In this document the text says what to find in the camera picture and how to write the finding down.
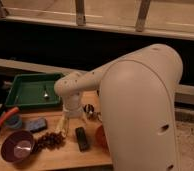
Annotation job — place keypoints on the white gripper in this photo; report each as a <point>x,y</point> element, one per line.
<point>75,113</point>

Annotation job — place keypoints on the black eraser block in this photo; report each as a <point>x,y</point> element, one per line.
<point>81,139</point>

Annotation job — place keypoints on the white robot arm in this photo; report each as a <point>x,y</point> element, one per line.
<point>137,93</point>

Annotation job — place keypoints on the red bowl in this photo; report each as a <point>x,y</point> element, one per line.
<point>100,137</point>

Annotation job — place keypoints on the purple bowl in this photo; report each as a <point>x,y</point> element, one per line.
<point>17,146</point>

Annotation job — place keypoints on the yellow banana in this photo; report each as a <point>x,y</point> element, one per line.
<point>62,126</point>

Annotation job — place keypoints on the metal spoon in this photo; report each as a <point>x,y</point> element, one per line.
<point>45,95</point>

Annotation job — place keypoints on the dark red grape bunch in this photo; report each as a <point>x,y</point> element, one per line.
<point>49,141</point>

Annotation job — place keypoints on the blue sponge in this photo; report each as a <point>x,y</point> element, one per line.
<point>36,125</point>

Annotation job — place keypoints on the green plastic tray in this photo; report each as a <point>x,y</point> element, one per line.
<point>27,91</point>

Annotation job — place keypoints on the blue round cup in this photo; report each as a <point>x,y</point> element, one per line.
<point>14,122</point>

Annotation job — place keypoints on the orange handled tool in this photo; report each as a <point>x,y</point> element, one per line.
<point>8,114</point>

